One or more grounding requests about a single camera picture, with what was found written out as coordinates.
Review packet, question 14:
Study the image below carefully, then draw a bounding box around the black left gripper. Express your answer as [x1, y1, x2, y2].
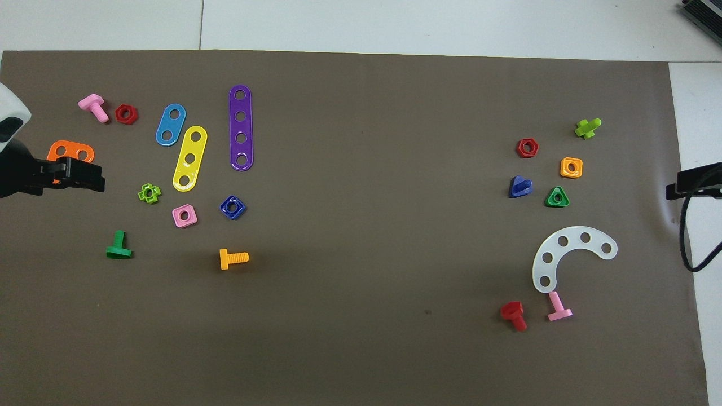
[0, 138, 106, 198]

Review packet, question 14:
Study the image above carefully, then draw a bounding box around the blue square plastic nut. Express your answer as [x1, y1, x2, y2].
[219, 195, 247, 220]

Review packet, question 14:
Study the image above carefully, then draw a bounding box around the pink plastic bolt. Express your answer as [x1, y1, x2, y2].
[78, 94, 110, 123]
[547, 291, 573, 322]

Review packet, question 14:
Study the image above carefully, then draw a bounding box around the green plastic bolt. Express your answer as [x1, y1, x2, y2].
[106, 230, 133, 260]

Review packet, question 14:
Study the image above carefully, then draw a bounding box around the blue two-hole plastic strip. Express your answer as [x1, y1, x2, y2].
[155, 103, 187, 147]

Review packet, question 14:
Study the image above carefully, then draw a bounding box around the pink square plastic nut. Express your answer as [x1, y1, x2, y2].
[172, 204, 199, 228]

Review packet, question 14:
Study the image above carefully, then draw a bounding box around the yellow three-hole plastic strip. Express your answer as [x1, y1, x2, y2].
[172, 125, 208, 193]

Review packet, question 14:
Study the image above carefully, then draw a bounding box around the lime cross-head plastic bolt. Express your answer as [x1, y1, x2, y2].
[574, 118, 602, 139]

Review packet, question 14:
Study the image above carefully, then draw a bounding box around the white curved five-hole plate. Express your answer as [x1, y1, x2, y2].
[532, 226, 618, 294]

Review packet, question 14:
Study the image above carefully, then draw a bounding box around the grey ribbed device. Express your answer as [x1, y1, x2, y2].
[679, 0, 722, 30]

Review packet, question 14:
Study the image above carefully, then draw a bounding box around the purple four-hole plastic strip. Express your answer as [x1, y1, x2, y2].
[228, 85, 254, 171]

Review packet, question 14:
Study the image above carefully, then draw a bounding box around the orange plastic bolt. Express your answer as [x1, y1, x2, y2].
[219, 249, 249, 271]

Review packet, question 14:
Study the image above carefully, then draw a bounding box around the red hexagonal-head plastic bolt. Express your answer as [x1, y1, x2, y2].
[500, 301, 528, 332]

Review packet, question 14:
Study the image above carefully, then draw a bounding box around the brown table mat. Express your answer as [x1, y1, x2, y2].
[0, 50, 709, 406]

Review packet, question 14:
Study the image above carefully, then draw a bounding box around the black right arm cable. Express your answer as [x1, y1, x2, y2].
[679, 192, 722, 273]

